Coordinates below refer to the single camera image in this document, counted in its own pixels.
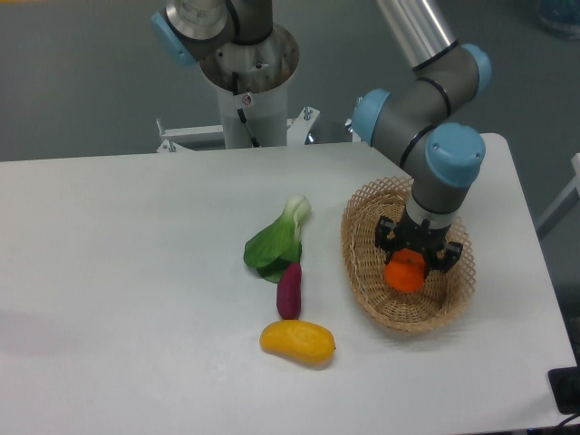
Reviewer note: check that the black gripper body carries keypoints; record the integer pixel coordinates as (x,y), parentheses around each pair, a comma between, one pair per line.
(420,238)

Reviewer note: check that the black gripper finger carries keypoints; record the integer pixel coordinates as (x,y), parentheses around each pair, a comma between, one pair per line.
(385,238)
(442,259)

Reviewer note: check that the orange mandarin fruit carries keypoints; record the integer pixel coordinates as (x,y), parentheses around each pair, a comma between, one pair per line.
(405,271)

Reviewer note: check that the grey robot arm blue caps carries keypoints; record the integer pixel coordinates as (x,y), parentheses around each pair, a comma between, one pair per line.
(412,129)

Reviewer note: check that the woven wicker basket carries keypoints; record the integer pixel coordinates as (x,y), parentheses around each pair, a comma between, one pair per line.
(443,298)

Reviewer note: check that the purple sweet potato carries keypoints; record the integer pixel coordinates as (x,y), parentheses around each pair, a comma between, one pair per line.
(288,293)

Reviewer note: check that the green bok choy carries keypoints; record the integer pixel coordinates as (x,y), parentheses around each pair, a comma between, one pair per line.
(274,248)

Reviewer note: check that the yellow mango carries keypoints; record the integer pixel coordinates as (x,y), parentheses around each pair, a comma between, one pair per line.
(298,340)

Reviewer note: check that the black device at table edge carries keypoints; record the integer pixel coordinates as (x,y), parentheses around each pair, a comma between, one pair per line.
(564,384)

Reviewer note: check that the blue object top right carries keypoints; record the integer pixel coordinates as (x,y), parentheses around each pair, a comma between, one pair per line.
(560,17)

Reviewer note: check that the white metal frame right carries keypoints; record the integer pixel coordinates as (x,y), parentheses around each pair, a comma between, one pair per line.
(561,205)

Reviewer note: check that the white metal base bracket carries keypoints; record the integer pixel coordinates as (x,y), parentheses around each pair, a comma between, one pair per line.
(299,132)

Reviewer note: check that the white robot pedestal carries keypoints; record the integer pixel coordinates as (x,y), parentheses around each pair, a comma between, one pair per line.
(251,84)

